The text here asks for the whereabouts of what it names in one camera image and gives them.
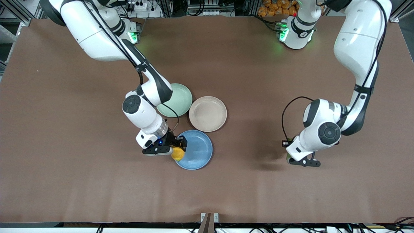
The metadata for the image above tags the yellow lemon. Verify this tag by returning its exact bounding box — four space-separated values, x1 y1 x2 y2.
171 147 185 162

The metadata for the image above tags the black left arm cable strap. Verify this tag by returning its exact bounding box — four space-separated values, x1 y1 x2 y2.
354 85 375 95

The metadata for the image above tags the mint green plate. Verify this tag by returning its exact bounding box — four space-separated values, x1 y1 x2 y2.
157 83 193 118

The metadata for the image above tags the beige plate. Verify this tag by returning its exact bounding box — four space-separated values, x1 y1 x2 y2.
189 96 227 132

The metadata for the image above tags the metal bracket with dark post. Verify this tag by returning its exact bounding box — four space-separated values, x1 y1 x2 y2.
201 213 219 233

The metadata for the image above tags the blue plate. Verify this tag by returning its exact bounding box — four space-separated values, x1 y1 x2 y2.
174 130 213 170

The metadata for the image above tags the aluminium frame profile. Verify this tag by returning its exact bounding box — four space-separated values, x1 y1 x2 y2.
390 0 414 23

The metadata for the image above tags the pile of orange items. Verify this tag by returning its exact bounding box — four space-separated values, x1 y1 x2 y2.
258 0 300 17

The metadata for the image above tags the white power strip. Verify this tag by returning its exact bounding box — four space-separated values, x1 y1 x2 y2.
125 0 164 18

